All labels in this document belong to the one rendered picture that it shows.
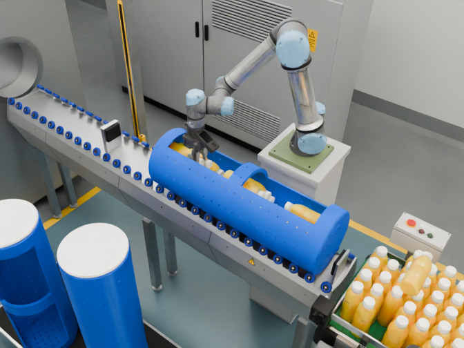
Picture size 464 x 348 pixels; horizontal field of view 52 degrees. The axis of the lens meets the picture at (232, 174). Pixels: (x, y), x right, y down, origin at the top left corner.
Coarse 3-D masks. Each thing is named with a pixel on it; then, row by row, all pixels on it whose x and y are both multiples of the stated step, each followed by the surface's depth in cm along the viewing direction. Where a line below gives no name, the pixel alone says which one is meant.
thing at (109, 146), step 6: (114, 120) 249; (102, 126) 244; (108, 126) 245; (114, 126) 246; (102, 132) 244; (108, 132) 244; (114, 132) 248; (120, 132) 251; (102, 138) 248; (108, 138) 246; (114, 138) 250; (120, 138) 256; (108, 144) 250; (114, 144) 254; (120, 144) 258; (108, 150) 252
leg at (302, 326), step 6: (300, 318) 215; (300, 324) 215; (306, 324) 213; (300, 330) 218; (306, 330) 217; (294, 336) 224; (300, 336) 221; (306, 336) 224; (294, 342) 227; (300, 342) 224
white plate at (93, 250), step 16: (96, 224) 200; (64, 240) 193; (80, 240) 193; (96, 240) 194; (112, 240) 194; (64, 256) 187; (80, 256) 187; (96, 256) 188; (112, 256) 188; (80, 272) 182; (96, 272) 182
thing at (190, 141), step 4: (184, 124) 204; (204, 124) 202; (188, 128) 201; (192, 128) 199; (196, 128) 199; (200, 128) 200; (188, 132) 205; (192, 132) 204; (184, 136) 206; (188, 136) 206; (192, 136) 206; (184, 140) 208; (188, 140) 205; (192, 140) 204; (196, 140) 204; (184, 144) 208; (188, 144) 207; (192, 144) 206; (196, 144) 203; (200, 144) 205; (196, 148) 205; (200, 148) 207
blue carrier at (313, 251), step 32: (160, 160) 212; (192, 160) 205; (224, 160) 225; (192, 192) 205; (224, 192) 196; (288, 192) 209; (256, 224) 189; (288, 224) 182; (320, 224) 178; (288, 256) 187; (320, 256) 180
